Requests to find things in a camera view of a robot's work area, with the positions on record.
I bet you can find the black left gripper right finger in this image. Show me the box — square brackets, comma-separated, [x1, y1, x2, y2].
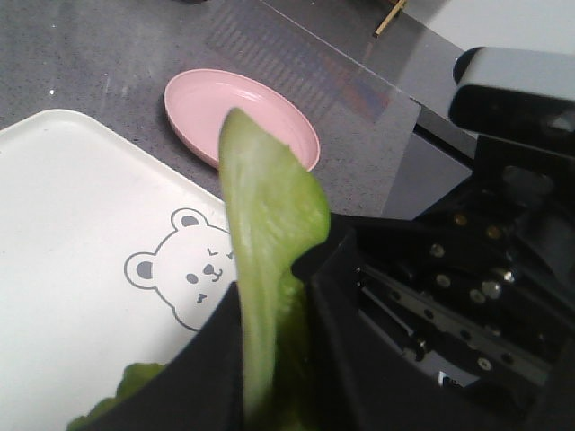
[294, 215, 523, 430]

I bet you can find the green lettuce leaf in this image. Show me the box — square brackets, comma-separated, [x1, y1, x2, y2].
[69, 108, 331, 430]

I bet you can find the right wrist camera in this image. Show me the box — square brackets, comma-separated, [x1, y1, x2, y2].
[448, 47, 574, 155]

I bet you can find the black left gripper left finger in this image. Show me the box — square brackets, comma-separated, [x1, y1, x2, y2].
[96, 284, 243, 430]

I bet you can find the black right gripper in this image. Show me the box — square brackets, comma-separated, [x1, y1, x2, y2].
[354, 137, 574, 404]

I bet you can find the pink round plate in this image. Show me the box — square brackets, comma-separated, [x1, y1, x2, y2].
[163, 68, 322, 172]

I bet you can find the cream bear serving tray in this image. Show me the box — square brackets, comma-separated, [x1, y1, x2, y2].
[1, 110, 235, 430]

